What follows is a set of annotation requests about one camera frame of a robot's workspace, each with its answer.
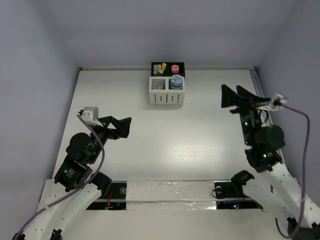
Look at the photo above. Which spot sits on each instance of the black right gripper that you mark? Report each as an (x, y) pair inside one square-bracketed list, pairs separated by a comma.
[(229, 97)]

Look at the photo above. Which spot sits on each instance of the white slotted organizer box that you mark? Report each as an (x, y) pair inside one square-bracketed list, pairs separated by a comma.
[(167, 96)]

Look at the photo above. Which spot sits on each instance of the pink-capped tube of crayons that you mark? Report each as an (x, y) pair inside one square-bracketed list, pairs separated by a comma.
[(175, 69)]

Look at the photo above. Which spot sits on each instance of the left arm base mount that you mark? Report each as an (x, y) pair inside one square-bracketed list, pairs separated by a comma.
[(114, 201)]

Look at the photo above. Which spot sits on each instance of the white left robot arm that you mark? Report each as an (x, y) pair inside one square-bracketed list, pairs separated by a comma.
[(75, 185)]

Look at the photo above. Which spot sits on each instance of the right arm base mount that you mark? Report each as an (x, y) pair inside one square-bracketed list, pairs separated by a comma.
[(229, 197)]

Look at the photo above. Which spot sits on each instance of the clear jar of paperclips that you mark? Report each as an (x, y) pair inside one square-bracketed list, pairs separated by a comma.
[(158, 84)]

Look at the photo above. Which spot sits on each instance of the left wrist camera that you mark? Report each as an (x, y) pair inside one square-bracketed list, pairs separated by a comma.
[(90, 115)]

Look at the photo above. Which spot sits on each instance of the black slotted organizer box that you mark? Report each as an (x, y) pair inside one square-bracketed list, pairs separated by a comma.
[(168, 73)]

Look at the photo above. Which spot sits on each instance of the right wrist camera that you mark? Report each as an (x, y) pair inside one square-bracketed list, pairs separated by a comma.
[(276, 103)]

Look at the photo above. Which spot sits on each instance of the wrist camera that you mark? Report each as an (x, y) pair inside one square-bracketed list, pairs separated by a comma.
[(276, 103), (90, 115)]

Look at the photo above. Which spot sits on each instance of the yellow marker cap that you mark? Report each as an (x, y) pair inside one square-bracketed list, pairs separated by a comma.
[(164, 65)]

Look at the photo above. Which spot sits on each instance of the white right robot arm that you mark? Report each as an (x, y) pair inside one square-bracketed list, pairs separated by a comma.
[(284, 197)]

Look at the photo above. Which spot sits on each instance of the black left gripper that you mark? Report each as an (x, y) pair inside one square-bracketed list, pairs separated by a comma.
[(122, 126)]

